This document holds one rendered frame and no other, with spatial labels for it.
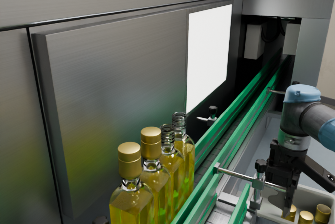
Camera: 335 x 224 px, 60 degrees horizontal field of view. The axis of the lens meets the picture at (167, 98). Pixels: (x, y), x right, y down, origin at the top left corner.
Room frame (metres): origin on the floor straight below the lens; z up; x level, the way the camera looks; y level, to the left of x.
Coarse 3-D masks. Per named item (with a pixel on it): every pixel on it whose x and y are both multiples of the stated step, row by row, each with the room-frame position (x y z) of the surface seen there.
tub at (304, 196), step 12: (252, 192) 0.65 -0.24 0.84; (264, 192) 0.72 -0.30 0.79; (276, 192) 0.70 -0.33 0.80; (300, 192) 0.68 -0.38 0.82; (312, 192) 0.66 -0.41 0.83; (324, 192) 0.65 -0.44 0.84; (264, 204) 0.68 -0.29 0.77; (300, 204) 0.67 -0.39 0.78; (312, 204) 0.66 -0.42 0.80; (324, 204) 0.64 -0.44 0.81; (264, 216) 0.57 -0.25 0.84; (276, 216) 0.57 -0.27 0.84
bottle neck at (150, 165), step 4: (144, 160) 0.41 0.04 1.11; (148, 160) 0.41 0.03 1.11; (152, 160) 0.41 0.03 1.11; (156, 160) 0.41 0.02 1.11; (144, 164) 0.41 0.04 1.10; (148, 164) 0.41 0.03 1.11; (152, 164) 0.41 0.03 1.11; (156, 164) 0.41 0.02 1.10; (144, 168) 0.41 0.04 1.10; (148, 168) 0.41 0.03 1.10; (152, 168) 0.41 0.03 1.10; (156, 168) 0.41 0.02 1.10
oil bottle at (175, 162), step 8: (176, 152) 0.47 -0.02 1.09; (160, 160) 0.45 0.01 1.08; (168, 160) 0.45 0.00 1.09; (176, 160) 0.45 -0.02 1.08; (184, 160) 0.48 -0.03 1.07; (168, 168) 0.44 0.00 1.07; (176, 168) 0.45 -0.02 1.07; (184, 168) 0.48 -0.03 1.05; (176, 176) 0.45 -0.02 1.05; (184, 176) 0.48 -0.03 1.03; (176, 184) 0.45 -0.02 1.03; (176, 192) 0.45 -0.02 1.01; (176, 200) 0.45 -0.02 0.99; (176, 208) 0.45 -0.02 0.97
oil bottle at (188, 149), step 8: (176, 144) 0.50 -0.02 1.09; (184, 144) 0.50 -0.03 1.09; (192, 144) 0.52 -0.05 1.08; (184, 152) 0.49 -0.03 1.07; (192, 152) 0.52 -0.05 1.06; (192, 160) 0.52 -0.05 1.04; (192, 168) 0.52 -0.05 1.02; (192, 176) 0.52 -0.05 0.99; (184, 184) 0.49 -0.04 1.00; (192, 184) 0.52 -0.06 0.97; (184, 192) 0.49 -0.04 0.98; (184, 200) 0.49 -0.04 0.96
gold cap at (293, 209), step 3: (291, 207) 0.62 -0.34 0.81; (294, 207) 0.62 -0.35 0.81; (291, 210) 0.61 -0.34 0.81; (294, 210) 0.61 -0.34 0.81; (282, 213) 0.63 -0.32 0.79; (291, 213) 0.61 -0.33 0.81; (294, 213) 0.61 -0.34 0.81; (282, 216) 0.62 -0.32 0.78; (288, 216) 0.61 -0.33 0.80; (291, 216) 0.61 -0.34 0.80; (294, 216) 0.61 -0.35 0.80; (285, 219) 0.61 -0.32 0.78; (288, 219) 0.61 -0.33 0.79; (291, 219) 0.61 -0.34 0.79; (294, 219) 0.61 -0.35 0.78
